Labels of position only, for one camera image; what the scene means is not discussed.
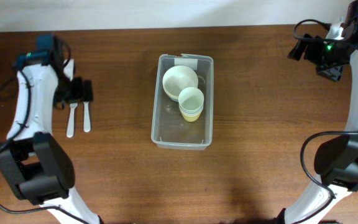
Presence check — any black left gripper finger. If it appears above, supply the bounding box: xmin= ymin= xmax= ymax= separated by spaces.
xmin=69 ymin=77 xmax=83 ymax=103
xmin=83 ymin=80 xmax=93 ymax=102

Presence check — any white plastic spoon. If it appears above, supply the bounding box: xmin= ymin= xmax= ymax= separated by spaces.
xmin=83 ymin=101 xmax=91 ymax=133

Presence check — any white plastic fork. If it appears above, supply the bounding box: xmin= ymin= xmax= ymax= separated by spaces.
xmin=66 ymin=103 xmax=78 ymax=138

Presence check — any yellow plastic bowl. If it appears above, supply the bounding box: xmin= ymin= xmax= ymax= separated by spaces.
xmin=163 ymin=89 xmax=178 ymax=101

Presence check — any green plastic bowl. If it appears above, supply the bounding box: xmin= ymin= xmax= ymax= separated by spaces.
xmin=168 ymin=94 xmax=178 ymax=102

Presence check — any white plastic bowl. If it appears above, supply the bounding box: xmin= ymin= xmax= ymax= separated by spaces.
xmin=162 ymin=65 xmax=198 ymax=96

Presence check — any cream plastic cup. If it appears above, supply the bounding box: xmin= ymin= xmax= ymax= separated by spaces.
xmin=178 ymin=87 xmax=204 ymax=110

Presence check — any yellow plastic cup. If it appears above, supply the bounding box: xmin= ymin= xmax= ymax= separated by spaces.
xmin=181 ymin=113 xmax=201 ymax=122

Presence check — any pink plastic cup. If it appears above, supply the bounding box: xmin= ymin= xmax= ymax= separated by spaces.
xmin=180 ymin=108 xmax=203 ymax=116

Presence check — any green plastic cup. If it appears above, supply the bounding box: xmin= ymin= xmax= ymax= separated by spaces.
xmin=179 ymin=105 xmax=203 ymax=114

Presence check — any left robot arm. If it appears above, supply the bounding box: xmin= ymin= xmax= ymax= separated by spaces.
xmin=0 ymin=34 xmax=102 ymax=223

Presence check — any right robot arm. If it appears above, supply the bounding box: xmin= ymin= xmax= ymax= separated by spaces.
xmin=78 ymin=26 xmax=354 ymax=223

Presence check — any clear plastic container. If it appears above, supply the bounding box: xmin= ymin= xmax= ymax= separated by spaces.
xmin=151 ymin=54 xmax=214 ymax=151

